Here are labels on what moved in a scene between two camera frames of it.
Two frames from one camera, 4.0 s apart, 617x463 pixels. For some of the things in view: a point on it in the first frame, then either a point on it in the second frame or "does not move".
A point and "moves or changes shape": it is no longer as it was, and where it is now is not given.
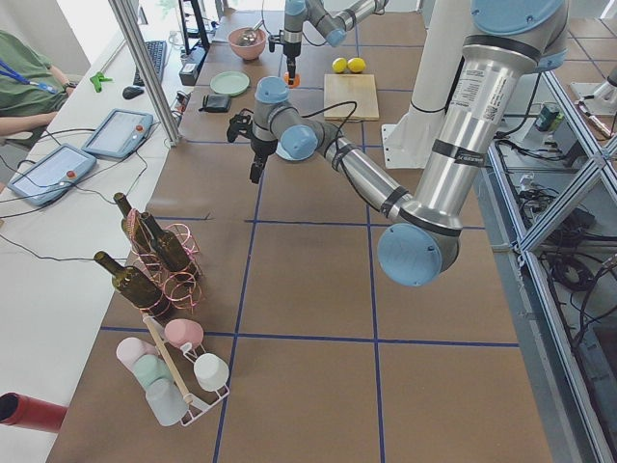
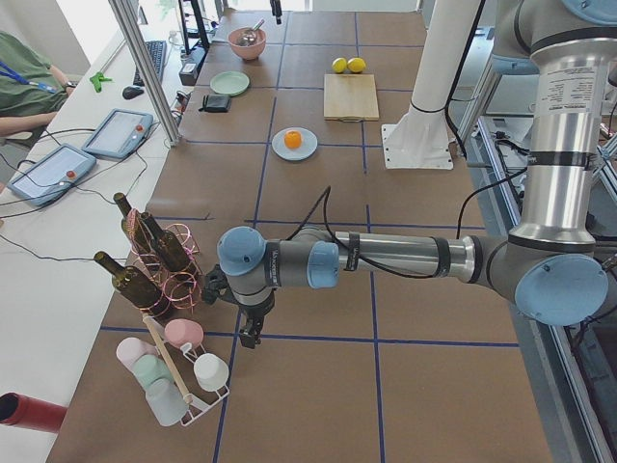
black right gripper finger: (291, 67) -> (277, 11)
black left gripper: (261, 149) -> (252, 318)
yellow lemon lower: (339, 65) does not move
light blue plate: (289, 148) does not move
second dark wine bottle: (167, 245) does not move
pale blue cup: (167, 402) does not move
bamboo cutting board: (340, 88) does not move
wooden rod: (178, 381) does not move
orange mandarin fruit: (296, 79) moves or changes shape
